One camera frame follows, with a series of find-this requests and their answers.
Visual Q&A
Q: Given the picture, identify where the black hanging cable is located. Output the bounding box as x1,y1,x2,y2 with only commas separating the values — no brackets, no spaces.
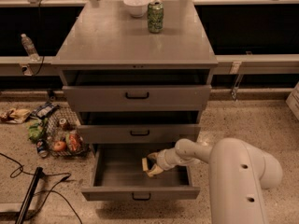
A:
33,0,51,77

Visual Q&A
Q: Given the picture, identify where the green soda can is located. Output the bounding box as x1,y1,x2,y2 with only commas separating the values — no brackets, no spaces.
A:
148,0,164,34

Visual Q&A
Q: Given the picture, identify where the white bowl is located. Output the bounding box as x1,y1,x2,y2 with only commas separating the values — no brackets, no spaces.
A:
123,0,150,18

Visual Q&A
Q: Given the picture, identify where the small brown can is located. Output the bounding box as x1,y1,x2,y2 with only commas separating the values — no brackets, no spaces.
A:
59,119,69,130

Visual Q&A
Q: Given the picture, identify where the black pole stand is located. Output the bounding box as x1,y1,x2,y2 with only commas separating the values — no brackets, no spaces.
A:
15,167,43,224

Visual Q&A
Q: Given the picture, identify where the wire mesh basket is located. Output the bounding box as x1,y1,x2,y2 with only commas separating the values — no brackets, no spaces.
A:
46,106,89,157

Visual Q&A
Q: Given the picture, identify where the grey drawer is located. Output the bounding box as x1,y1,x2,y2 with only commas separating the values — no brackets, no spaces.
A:
78,111,200,144
81,143,200,201
63,70,211,112

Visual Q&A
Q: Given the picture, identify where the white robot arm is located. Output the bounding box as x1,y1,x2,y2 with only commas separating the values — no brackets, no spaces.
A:
142,138,283,224

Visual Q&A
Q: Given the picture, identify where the grey metal drawer cabinet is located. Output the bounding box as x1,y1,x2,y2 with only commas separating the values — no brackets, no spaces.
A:
50,0,219,147

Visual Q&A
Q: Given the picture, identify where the blue white snack bag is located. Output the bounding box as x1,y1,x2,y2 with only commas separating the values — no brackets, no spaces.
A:
30,102,59,119

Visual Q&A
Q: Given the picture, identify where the grey middle drawer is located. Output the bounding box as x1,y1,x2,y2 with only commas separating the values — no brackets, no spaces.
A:
78,111,200,144

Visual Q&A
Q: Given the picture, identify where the orange snack packet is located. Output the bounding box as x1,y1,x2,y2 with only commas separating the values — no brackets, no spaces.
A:
65,132,81,152

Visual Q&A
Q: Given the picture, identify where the green chip bag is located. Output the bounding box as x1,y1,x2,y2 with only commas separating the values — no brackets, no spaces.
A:
27,119,48,143

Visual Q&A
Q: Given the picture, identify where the red apple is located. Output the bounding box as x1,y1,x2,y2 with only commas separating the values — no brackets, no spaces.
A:
52,141,67,152

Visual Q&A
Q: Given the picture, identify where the clear plastic water bottle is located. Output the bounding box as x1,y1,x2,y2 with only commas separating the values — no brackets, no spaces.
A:
21,34,40,62

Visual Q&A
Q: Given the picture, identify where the blue soda can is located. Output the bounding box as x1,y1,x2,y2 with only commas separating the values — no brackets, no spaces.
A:
36,139,49,158

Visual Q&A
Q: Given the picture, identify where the grey bottom drawer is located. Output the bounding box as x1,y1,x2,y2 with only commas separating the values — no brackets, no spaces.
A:
81,143,200,201

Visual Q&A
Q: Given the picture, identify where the green and yellow sponge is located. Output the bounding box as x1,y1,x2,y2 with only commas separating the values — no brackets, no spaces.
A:
142,158,149,172

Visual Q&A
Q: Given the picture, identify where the yellow brown snack bag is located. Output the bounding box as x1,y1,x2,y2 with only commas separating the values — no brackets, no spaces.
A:
0,108,31,124

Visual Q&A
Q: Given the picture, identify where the white label box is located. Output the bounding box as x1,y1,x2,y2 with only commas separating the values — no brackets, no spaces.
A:
286,82,299,120

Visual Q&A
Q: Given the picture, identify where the grey top drawer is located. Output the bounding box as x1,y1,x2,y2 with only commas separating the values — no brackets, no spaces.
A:
63,70,211,112

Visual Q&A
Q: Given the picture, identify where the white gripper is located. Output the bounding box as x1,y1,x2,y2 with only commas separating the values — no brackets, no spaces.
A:
146,149,175,177

